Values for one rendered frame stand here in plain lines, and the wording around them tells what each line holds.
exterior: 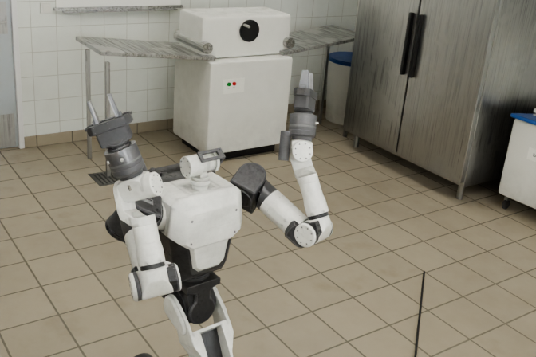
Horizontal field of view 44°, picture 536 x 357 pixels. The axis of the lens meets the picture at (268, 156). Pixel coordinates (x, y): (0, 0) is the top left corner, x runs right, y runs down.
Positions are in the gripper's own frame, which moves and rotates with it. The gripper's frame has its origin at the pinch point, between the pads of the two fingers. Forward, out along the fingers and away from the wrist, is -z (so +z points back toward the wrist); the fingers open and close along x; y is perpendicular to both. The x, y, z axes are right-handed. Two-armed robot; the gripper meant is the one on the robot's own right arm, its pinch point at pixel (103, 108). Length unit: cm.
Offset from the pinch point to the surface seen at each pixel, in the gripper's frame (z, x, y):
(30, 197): 80, -119, -293
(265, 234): 148, 27, -242
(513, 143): 164, 222, -278
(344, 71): 108, 155, -467
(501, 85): 123, 229, -291
